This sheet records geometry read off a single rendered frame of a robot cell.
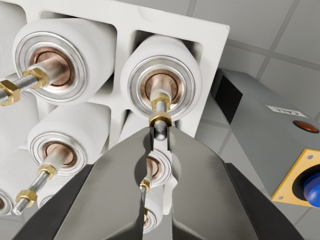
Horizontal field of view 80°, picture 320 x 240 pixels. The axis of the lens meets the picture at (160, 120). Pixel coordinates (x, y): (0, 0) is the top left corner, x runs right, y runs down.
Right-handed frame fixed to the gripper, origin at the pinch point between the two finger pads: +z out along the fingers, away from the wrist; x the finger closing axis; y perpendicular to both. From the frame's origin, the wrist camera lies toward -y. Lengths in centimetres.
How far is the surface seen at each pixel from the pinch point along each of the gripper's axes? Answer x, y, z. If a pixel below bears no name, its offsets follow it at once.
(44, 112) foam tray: -19.5, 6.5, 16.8
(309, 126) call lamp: 16.4, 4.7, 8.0
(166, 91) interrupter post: 0.5, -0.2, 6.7
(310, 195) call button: 13.9, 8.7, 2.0
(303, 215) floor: 49, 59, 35
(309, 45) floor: 32.1, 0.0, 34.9
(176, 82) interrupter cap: 1.6, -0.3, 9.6
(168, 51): 0.7, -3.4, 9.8
